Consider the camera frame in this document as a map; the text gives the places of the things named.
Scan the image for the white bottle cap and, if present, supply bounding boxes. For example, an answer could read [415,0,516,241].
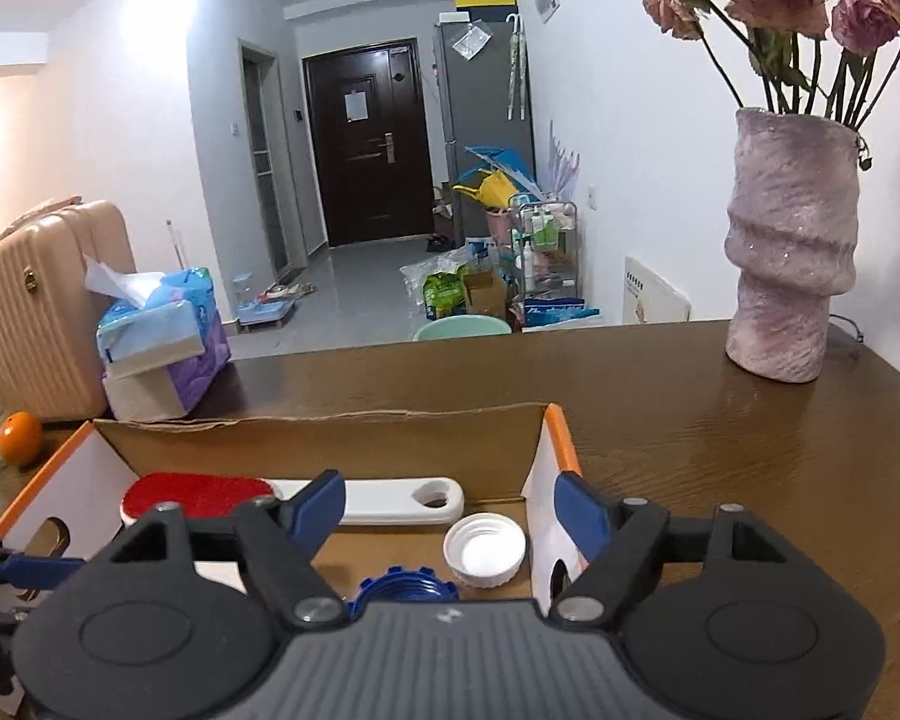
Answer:
[442,512,528,590]

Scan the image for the green plastic basin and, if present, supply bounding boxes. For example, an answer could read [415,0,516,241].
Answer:
[412,314,512,344]

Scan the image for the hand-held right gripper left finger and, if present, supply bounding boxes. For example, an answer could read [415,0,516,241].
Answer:
[82,470,350,627]

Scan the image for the blue plastic hangers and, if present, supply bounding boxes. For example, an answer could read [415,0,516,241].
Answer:
[463,144,538,192]

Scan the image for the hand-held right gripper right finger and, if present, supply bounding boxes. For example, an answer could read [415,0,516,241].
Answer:
[551,470,822,627]

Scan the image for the small brown cardboard box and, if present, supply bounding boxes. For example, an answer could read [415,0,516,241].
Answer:
[461,270,508,320]

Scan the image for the red and white lint brush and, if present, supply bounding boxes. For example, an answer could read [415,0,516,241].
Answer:
[120,472,466,528]

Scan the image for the white folded umbrella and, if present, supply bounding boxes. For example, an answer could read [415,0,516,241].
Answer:
[505,13,530,122]

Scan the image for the pink ribbed suitcase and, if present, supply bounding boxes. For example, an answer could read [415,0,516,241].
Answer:
[0,199,138,422]

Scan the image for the metal storage rack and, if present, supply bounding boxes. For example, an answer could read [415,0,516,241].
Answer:
[509,199,579,295]

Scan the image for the purple tissue pack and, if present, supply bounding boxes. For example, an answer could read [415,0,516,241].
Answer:
[103,306,233,422]

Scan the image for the pink textured vase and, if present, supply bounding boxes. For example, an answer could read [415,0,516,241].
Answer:
[724,106,864,384]

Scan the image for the yellow and black box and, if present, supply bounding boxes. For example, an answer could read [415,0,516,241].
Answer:
[454,0,521,20]

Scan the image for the blue tissue pack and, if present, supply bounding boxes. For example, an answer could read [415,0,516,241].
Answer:
[82,255,215,380]

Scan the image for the dark brown entrance door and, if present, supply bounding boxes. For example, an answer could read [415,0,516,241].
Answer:
[301,38,433,249]

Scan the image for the paper sheet on refrigerator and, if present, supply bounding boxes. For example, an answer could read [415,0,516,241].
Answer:
[450,22,493,60]

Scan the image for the purple plastic hangers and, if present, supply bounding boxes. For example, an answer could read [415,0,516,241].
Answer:
[543,119,583,200]

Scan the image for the grey side door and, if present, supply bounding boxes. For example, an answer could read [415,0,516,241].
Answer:
[238,38,308,280]

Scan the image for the white desk calendar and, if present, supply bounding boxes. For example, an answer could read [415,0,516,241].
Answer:
[623,255,692,324]

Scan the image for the green printed bag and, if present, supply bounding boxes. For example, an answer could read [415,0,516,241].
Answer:
[423,270,466,320]

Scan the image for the blue pet feeder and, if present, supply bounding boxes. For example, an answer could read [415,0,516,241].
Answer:
[232,271,298,332]

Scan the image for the black eyeglasses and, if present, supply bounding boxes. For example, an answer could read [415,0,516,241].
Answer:
[829,313,869,347]

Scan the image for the orange fruit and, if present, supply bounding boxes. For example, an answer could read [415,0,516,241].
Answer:
[0,411,44,467]

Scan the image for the grey refrigerator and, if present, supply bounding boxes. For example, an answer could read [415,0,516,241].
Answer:
[430,12,538,245]

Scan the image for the yellow watering can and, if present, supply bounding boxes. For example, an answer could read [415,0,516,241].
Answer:
[453,169,520,209]

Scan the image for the blue plastic package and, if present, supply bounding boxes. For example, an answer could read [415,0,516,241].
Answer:
[523,299,605,332]

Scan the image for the blue bottle cap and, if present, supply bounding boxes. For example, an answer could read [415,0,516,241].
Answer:
[345,565,461,620]

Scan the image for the red cardboard box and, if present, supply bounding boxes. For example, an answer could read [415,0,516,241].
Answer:
[0,403,595,620]

